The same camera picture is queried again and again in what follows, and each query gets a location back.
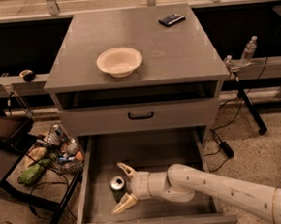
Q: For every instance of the black drawer handle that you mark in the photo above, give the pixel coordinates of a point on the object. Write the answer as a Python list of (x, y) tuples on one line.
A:
[(140, 116)]

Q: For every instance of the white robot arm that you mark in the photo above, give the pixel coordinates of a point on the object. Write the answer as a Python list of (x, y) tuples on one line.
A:
[(179, 183)]

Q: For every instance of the open grey middle drawer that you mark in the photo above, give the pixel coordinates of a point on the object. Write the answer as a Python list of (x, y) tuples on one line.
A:
[(152, 151)]

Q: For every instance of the dark blue snack packet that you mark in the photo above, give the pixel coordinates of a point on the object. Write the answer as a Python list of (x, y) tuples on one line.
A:
[(169, 21)]

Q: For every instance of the clear plastic water bottle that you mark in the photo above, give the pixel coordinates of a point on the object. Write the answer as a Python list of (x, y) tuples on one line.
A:
[(249, 51)]

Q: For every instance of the white paper bowl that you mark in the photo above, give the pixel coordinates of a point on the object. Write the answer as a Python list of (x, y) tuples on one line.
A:
[(119, 62)]

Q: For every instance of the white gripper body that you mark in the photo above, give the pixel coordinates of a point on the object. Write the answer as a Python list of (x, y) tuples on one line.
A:
[(139, 183)]

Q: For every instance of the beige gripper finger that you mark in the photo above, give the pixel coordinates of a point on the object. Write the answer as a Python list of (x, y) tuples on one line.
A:
[(127, 201), (128, 170)]

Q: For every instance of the wire basket of items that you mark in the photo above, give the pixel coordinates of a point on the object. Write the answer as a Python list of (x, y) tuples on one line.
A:
[(62, 149)]

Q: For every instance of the black power adapter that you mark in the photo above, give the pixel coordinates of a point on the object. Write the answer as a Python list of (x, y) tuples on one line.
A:
[(226, 148)]

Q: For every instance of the green chip bag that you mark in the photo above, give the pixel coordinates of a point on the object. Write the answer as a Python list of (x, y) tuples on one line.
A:
[(34, 172)]

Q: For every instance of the black and yellow tape measure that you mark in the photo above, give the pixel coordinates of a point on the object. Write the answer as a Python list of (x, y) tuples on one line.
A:
[(27, 75)]

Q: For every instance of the dark side table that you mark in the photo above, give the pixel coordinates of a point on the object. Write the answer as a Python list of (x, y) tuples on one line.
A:
[(15, 142)]

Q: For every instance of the closed grey top drawer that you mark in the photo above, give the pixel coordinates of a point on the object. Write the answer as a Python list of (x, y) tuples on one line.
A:
[(118, 119)]

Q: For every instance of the black tripod stand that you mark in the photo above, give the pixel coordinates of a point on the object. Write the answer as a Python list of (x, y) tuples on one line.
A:
[(234, 69)]

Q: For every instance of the green soda can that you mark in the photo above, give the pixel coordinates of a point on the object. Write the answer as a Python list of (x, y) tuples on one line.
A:
[(118, 187)]

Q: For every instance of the grey drawer cabinet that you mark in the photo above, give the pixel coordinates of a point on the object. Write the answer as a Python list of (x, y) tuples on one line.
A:
[(179, 63)]

